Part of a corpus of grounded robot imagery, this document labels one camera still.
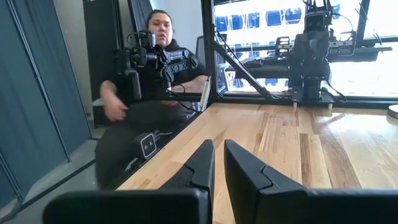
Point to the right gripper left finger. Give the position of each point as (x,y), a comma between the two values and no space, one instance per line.
(155,205)

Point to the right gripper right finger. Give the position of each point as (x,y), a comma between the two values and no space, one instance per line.
(280,205)

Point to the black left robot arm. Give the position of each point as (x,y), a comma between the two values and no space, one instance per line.
(311,87)

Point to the grey office chair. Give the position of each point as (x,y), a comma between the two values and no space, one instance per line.
(200,49)

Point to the white mushroom table lamp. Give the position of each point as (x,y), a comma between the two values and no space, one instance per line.
(393,111)

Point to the silver aluminium bar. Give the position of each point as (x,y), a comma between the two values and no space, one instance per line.
(206,93)

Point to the person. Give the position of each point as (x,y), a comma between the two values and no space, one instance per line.
(161,28)

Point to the blue partition panel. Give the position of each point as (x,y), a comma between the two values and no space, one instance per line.
(31,93)

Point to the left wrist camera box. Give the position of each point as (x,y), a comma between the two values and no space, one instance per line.
(314,21)

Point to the black table-level camera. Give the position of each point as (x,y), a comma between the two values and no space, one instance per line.
(148,145)

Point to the black aluminium table frame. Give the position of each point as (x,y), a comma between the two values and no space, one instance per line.
(208,49)

